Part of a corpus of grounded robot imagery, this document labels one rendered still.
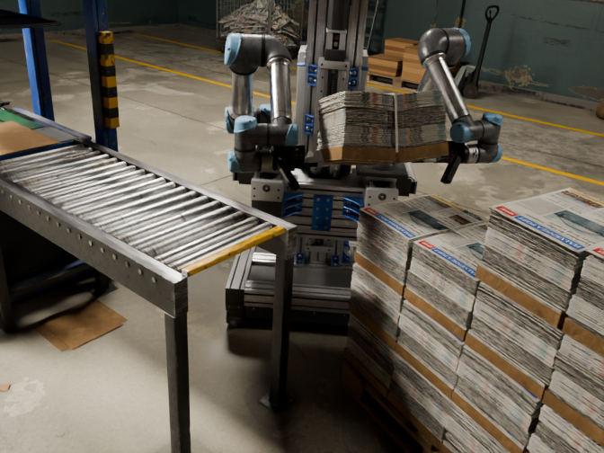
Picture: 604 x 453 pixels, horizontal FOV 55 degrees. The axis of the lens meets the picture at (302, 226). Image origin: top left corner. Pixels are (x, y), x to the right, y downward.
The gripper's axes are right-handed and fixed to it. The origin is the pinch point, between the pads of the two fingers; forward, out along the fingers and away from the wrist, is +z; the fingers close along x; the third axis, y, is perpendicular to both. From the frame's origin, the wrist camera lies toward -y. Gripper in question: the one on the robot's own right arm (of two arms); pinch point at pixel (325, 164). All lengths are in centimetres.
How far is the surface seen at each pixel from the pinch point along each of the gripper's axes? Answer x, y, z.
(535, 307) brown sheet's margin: -71, -40, 35
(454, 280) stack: -43, -37, 27
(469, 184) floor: 229, -17, 193
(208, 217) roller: 5.5, -17.3, -42.7
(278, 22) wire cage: 710, 232, 146
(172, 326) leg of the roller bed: -29, -47, -58
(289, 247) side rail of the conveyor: -4.7, -28.5, -15.7
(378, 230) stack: -9.6, -23.9, 15.9
